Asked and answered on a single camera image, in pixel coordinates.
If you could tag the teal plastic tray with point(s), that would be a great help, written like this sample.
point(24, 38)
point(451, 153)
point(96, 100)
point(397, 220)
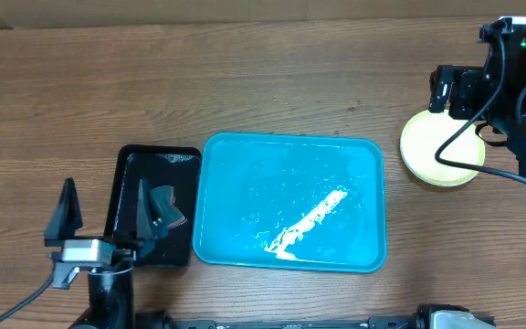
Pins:
point(291, 202)

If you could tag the yellow plate with blue stain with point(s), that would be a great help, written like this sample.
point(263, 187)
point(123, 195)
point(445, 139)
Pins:
point(424, 134)

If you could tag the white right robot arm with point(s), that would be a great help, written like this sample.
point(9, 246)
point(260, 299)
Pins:
point(494, 93)

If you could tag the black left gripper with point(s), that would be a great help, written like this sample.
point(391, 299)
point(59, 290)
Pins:
point(62, 232)

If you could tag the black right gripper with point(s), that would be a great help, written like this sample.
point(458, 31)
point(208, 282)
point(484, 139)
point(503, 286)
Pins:
point(460, 79)

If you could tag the orange green scrub sponge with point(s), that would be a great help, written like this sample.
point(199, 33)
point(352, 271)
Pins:
point(165, 212)

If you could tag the black plastic tray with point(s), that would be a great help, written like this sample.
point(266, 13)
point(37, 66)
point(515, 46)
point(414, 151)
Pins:
point(161, 166)

